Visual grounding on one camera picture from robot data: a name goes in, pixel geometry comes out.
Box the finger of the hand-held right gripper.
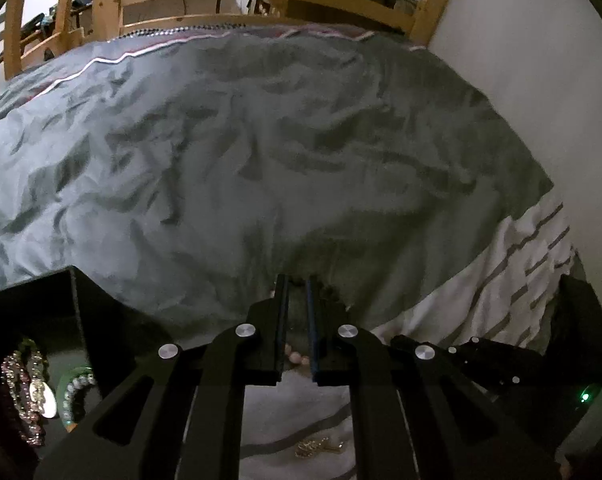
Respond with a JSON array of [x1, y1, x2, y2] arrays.
[[390, 334, 556, 411]]

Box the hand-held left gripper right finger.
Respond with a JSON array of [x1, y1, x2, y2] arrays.
[[306, 274, 562, 480]]

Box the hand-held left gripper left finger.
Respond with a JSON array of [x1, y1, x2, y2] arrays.
[[34, 274, 289, 480]]

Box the peach bead bracelet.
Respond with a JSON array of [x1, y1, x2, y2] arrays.
[[268, 287, 312, 366]]

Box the black box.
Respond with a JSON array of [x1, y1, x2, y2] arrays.
[[0, 266, 162, 480]]

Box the green white bead bracelet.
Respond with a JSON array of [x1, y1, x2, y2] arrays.
[[56, 366, 97, 433]]

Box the grey bead bracelet yellow bead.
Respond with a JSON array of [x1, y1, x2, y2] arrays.
[[61, 372, 98, 423]]

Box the cream bead bracelet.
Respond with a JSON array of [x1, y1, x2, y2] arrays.
[[16, 337, 58, 418]]

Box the pink bead bracelet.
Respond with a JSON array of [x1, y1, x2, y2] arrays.
[[0, 350, 49, 448]]

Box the grey white striped duvet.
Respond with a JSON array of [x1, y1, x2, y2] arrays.
[[0, 22, 582, 480]]

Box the wooden ladder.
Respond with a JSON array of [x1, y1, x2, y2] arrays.
[[4, 0, 82, 78]]

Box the gold chain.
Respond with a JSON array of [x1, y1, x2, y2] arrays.
[[295, 436, 347, 459]]

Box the wooden bed frame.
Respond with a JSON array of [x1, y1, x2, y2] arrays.
[[94, 0, 464, 53]]

